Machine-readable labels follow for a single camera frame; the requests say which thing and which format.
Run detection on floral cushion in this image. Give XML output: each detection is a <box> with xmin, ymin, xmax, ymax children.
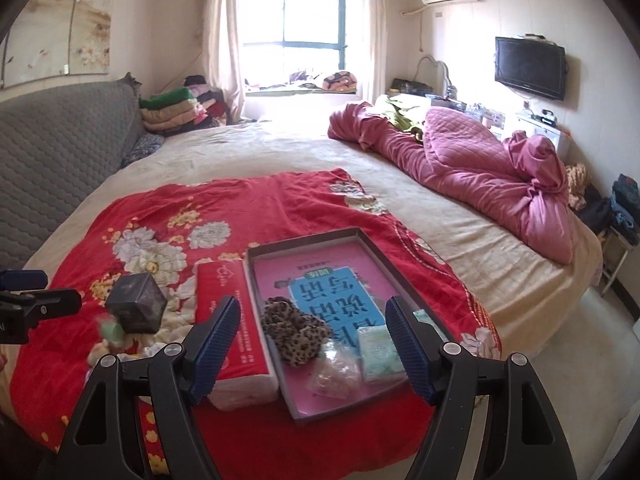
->
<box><xmin>322</xmin><ymin>70</ymin><xmax>358</xmax><ymax>93</ymax></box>

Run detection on beige bed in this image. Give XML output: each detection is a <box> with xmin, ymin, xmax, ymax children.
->
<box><xmin>0</xmin><ymin>120</ymin><xmax>603</xmax><ymax>480</ymax></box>

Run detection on black device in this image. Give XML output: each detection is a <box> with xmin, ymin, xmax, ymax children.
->
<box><xmin>390</xmin><ymin>78</ymin><xmax>432</xmax><ymax>96</ymax></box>

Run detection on window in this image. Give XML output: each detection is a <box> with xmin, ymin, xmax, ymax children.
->
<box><xmin>241</xmin><ymin>0</ymin><xmax>348</xmax><ymax>92</ymax></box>

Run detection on leopard print scrunchie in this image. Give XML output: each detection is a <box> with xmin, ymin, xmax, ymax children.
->
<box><xmin>262</xmin><ymin>297</ymin><xmax>335</xmax><ymax>368</ymax></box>

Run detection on dark blue patterned pillow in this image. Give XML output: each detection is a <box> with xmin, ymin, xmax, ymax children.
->
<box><xmin>121</xmin><ymin>133</ymin><xmax>165</xmax><ymax>167</ymax></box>

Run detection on red tissue pack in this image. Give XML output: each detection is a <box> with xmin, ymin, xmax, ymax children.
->
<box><xmin>195</xmin><ymin>260</ymin><xmax>281</xmax><ymax>411</ymax></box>

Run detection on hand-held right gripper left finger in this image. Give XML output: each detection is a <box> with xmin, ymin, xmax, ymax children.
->
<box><xmin>57</xmin><ymin>295</ymin><xmax>241</xmax><ymax>480</ymax></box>

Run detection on white stool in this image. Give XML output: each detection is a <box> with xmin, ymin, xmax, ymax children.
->
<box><xmin>600</xmin><ymin>227</ymin><xmax>633</xmax><ymax>301</ymax></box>

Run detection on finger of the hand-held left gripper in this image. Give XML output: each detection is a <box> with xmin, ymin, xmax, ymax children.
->
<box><xmin>0</xmin><ymin>269</ymin><xmax>49</xmax><ymax>291</ymax></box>
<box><xmin>0</xmin><ymin>287</ymin><xmax>83</xmax><ymax>331</ymax></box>

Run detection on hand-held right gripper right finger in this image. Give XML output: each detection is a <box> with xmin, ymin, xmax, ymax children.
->
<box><xmin>385</xmin><ymin>295</ymin><xmax>573</xmax><ymax>480</ymax></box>

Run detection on floral wall painting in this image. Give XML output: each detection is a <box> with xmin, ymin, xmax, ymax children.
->
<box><xmin>0</xmin><ymin>0</ymin><xmax>112</xmax><ymax>92</ymax></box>

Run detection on black wall television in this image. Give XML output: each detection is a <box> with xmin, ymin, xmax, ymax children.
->
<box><xmin>495</xmin><ymin>36</ymin><xmax>567</xmax><ymax>102</ymax></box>

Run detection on tan patterned cloth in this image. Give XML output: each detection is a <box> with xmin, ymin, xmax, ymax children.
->
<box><xmin>565</xmin><ymin>162</ymin><xmax>589</xmax><ymax>211</ymax></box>

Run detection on pink quilt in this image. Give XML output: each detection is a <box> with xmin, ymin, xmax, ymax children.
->
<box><xmin>327</xmin><ymin>101</ymin><xmax>573</xmax><ymax>265</ymax></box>

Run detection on grey quilted headboard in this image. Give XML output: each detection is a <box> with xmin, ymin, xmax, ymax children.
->
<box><xmin>0</xmin><ymin>74</ymin><xmax>143</xmax><ymax>271</ymax></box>

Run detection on dark shallow box pink bottom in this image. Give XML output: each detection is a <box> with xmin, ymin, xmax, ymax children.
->
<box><xmin>246</xmin><ymin>227</ymin><xmax>488</xmax><ymax>426</ymax></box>

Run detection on pile of dark clothes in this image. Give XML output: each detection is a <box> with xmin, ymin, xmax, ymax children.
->
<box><xmin>575</xmin><ymin>174</ymin><xmax>640</xmax><ymax>246</ymax></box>

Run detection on dark cube box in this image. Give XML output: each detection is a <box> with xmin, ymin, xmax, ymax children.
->
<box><xmin>105</xmin><ymin>272</ymin><xmax>167</xmax><ymax>335</ymax></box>

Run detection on beige curtain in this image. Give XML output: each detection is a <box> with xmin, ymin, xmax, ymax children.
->
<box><xmin>202</xmin><ymin>0</ymin><xmax>247</xmax><ymax>126</ymax></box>
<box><xmin>356</xmin><ymin>0</ymin><xmax>391</xmax><ymax>106</ymax></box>

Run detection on white teal pad packet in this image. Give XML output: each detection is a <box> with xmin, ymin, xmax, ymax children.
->
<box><xmin>357</xmin><ymin>325</ymin><xmax>407</xmax><ymax>386</ymax></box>

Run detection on white cabinet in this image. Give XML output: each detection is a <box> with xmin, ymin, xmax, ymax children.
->
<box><xmin>515</xmin><ymin>112</ymin><xmax>573</xmax><ymax>161</ymax></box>

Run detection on mint green soft item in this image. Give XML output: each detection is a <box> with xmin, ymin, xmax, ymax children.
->
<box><xmin>99</xmin><ymin>316</ymin><xmax>125</xmax><ymax>347</ymax></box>

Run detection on clear plastic bag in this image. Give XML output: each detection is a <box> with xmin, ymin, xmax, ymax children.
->
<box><xmin>306</xmin><ymin>340</ymin><xmax>363</xmax><ymax>401</ymax></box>

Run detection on green cloth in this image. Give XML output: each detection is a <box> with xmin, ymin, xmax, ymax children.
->
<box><xmin>374</xmin><ymin>94</ymin><xmax>426</xmax><ymax>135</ymax></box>

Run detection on stack of folded clothes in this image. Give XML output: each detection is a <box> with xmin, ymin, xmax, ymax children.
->
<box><xmin>139</xmin><ymin>76</ymin><xmax>231</xmax><ymax>136</ymax></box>

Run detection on red floral blanket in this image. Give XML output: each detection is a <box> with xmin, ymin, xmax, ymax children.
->
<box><xmin>10</xmin><ymin>169</ymin><xmax>502</xmax><ymax>476</ymax></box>

